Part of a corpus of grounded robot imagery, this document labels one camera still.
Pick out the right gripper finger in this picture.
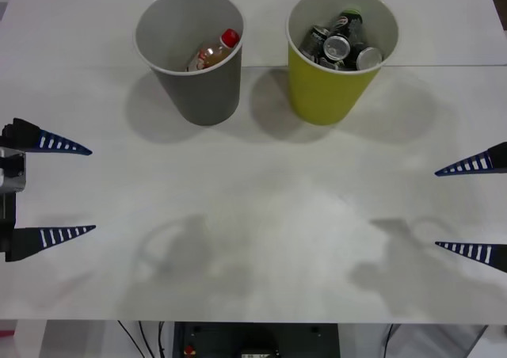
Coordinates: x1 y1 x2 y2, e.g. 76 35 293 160
434 240 507 274
434 141 507 177

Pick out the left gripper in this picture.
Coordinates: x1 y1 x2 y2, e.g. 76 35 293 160
0 117 97 263

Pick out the dark grey drink can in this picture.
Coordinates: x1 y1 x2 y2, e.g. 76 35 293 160
322 35 353 63

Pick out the yellow-green plastic waste bin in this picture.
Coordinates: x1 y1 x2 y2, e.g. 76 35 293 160
284 0 399 128

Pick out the grey plastic waste bin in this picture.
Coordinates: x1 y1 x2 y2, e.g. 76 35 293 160
133 0 245 128

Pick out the black can green print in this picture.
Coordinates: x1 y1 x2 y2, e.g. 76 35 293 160
338 9 365 49

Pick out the red-capped plastic bottle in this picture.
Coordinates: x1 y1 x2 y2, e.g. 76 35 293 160
185 28 242 73

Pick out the black robot torso base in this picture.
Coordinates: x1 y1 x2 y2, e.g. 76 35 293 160
173 322 340 358

